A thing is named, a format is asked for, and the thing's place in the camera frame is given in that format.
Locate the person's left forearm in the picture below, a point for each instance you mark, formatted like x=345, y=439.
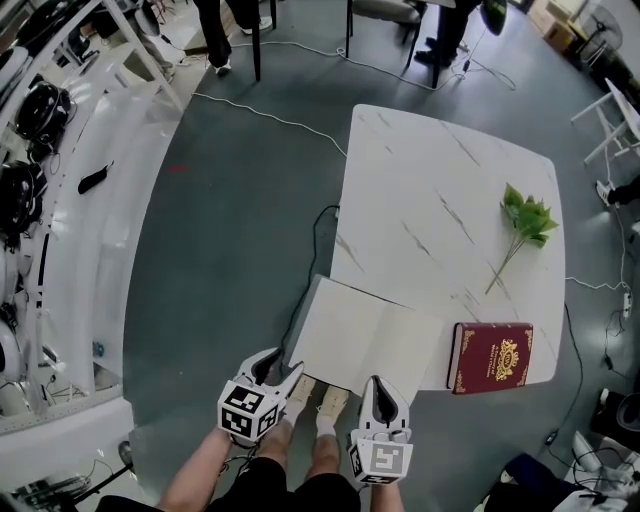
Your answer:
x=195, y=470

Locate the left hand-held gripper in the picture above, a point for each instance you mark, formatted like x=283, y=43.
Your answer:
x=245, y=410

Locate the long table with black legs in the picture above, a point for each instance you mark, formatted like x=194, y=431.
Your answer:
x=257, y=40

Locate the grey padded chair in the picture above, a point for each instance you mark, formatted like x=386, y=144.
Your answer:
x=385, y=12

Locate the row of domed helmets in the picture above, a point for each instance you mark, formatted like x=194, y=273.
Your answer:
x=42, y=107

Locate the dark green bag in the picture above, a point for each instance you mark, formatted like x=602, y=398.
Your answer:
x=492, y=15

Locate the black pouch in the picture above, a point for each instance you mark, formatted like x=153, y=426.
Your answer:
x=95, y=177

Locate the dark blue bag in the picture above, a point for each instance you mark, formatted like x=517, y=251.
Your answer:
x=530, y=482

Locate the white marble table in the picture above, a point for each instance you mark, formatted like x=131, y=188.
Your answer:
x=410, y=190

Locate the person's right forearm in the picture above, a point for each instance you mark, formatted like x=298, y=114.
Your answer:
x=385, y=497

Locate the green leaf sprig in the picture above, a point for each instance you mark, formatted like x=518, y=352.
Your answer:
x=527, y=217

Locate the person's black shorts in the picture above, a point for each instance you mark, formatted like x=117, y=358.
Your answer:
x=260, y=487

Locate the black floor fan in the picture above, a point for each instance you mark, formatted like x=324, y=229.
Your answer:
x=602, y=32

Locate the person's left cream shoe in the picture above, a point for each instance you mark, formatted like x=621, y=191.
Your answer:
x=300, y=395

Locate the red book with gold ornament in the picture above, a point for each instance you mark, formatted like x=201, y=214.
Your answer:
x=492, y=357

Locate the white notebook with grey cover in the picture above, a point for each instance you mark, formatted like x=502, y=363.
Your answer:
x=365, y=335

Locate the person's leg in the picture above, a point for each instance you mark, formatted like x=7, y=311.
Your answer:
x=272, y=437
x=325, y=452

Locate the white folding table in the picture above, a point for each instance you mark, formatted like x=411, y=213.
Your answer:
x=625, y=110

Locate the person's left leg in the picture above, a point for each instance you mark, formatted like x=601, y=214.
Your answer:
x=272, y=437

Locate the brown cardboard box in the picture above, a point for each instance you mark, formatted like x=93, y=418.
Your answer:
x=557, y=22

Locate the person's right leg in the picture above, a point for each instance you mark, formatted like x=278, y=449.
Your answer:
x=325, y=452

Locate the person's right cream shoe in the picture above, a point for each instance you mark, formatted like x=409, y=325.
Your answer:
x=334, y=402

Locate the person's cream shoe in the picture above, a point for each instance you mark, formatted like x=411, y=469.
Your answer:
x=300, y=395
x=334, y=402

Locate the pile of white gear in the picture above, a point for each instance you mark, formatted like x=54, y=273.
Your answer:
x=605, y=475

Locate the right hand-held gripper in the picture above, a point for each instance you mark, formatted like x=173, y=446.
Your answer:
x=380, y=457

